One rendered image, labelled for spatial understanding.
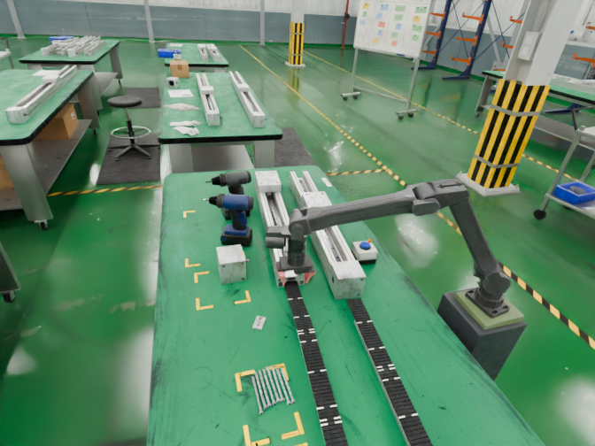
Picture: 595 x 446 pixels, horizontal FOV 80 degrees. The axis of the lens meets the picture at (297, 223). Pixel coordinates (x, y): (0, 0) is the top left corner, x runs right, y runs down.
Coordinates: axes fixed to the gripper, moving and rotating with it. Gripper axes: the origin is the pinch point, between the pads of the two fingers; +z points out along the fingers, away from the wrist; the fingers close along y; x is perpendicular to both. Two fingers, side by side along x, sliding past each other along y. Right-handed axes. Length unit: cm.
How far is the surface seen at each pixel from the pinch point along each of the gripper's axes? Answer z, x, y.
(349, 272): -3.8, 1.9, -18.6
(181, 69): -5, -378, 61
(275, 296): 5.6, -0.1, 6.4
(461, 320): 8, 19, -55
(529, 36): -64, -223, -261
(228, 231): -1.1, -32.6, 20.7
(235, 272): 0.7, -9.0, 19.4
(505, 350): 19, 26, -71
